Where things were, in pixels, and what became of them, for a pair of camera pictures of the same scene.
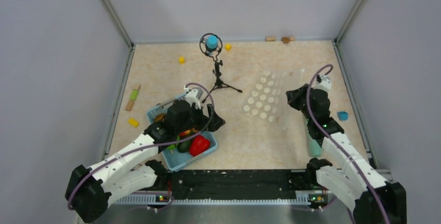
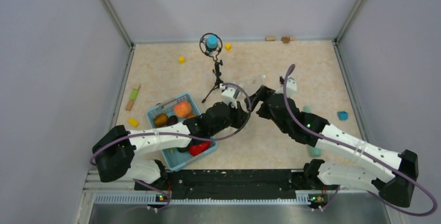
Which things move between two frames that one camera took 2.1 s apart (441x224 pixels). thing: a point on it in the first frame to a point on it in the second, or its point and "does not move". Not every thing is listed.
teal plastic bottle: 313,148 does not move
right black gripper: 293,95 to 261,94
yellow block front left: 133,122 does not move
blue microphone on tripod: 211,43 does not move
